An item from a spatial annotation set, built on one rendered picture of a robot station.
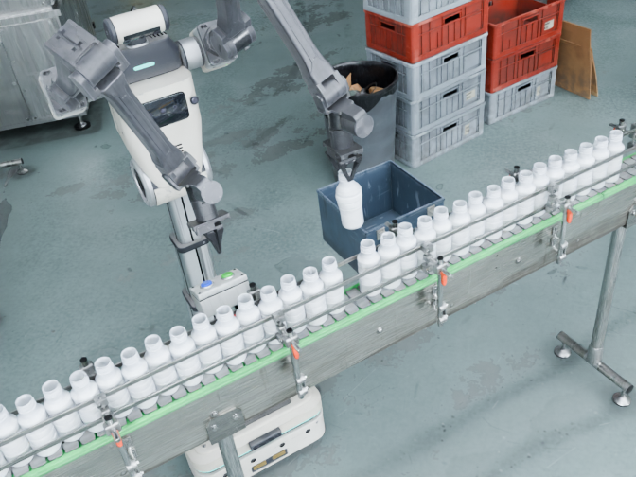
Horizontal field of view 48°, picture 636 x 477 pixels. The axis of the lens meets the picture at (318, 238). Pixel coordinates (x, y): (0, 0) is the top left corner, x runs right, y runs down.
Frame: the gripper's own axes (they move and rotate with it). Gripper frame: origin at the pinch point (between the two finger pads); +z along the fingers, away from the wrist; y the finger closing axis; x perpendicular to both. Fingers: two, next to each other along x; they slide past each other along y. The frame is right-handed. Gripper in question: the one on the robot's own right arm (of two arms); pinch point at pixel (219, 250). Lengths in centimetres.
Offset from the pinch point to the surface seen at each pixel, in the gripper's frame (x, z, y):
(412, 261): -17, 19, 45
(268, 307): -18.4, 12.6, 2.7
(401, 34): 163, -21, 171
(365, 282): -15.2, 19.3, 31.2
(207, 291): -3.6, 7.8, -7.1
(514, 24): 175, -4, 257
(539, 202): -16, 19, 92
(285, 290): -17.8, 10.6, 8.4
